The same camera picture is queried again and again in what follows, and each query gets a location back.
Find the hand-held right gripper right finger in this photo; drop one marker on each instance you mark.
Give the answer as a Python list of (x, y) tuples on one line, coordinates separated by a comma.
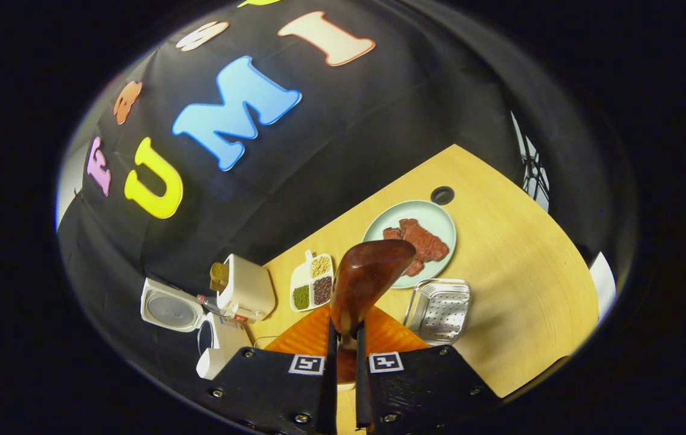
[(361, 393)]

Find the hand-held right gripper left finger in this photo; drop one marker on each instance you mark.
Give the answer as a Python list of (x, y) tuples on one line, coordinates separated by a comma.
[(331, 393)]

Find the brown wooden spoon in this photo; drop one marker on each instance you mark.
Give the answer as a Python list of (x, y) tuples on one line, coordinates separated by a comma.
[(367, 275)]

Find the white rice cooker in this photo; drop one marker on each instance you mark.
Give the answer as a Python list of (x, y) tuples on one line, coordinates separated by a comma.
[(170, 308)]

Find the white divided bean dish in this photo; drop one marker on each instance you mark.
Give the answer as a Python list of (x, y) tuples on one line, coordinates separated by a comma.
[(312, 284)]

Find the white toaster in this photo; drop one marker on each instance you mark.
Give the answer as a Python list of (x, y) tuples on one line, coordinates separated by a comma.
[(249, 290)]

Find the clear plastic bottle red label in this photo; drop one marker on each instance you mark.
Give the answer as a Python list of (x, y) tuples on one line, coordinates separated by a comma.
[(225, 311)]

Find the brown bread slice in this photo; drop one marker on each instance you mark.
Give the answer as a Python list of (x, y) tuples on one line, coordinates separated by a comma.
[(219, 277)]

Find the red meat slice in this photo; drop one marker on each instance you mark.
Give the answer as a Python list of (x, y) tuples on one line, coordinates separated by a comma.
[(392, 234), (427, 241)]

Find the pale green plate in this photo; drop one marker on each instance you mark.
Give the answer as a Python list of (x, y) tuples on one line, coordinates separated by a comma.
[(427, 211)]

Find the black table grommet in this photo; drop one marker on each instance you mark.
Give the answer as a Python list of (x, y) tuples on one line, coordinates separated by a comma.
[(443, 195)]

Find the white sheet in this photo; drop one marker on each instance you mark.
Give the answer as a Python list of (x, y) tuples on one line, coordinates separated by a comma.
[(602, 284)]

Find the white metal frame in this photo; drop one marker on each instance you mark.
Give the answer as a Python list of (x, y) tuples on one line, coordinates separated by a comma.
[(533, 166)]

